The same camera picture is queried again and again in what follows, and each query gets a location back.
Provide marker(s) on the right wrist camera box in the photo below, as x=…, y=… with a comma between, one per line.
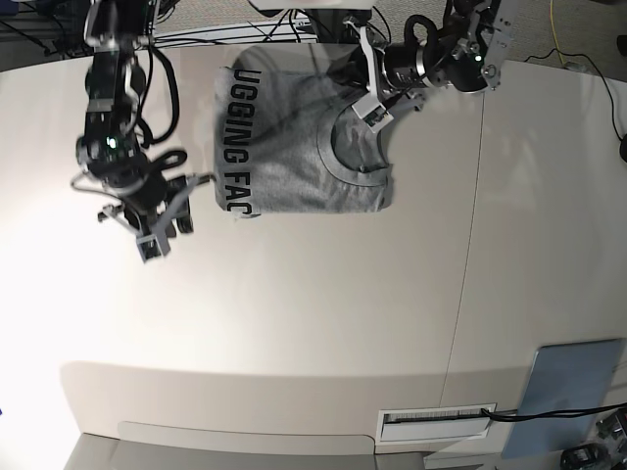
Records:
x=151, y=247

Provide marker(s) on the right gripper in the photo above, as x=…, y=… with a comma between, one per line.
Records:
x=158, y=198

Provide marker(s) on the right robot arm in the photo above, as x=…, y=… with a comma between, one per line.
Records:
x=112, y=148

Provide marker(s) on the white cable grommet tray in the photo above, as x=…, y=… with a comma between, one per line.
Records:
x=432, y=425

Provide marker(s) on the blue-grey flat panel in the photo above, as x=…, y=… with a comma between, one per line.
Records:
x=567, y=376

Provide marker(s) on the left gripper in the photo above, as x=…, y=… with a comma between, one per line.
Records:
x=388, y=71

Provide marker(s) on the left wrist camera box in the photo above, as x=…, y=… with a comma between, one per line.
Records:
x=372, y=113

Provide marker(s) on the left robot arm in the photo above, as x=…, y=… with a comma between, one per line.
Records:
x=466, y=51

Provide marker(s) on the grey T-shirt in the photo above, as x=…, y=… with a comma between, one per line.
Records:
x=292, y=142

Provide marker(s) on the black device bottom right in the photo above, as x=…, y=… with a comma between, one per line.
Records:
x=588, y=456

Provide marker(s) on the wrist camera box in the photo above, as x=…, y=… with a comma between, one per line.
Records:
x=151, y=247
x=372, y=113

